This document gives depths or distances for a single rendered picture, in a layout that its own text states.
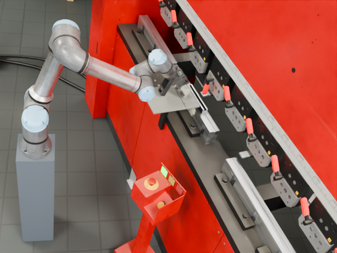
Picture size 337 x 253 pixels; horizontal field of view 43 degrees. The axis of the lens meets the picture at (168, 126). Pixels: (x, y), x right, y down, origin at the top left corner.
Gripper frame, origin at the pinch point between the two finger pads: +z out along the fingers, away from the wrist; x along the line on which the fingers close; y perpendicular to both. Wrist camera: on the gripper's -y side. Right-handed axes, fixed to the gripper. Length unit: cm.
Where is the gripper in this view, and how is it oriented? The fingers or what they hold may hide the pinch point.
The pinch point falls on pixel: (182, 94)
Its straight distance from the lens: 225.2
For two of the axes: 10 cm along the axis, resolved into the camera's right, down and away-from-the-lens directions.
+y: 8.2, -5.6, -1.5
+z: 4.4, 4.2, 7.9
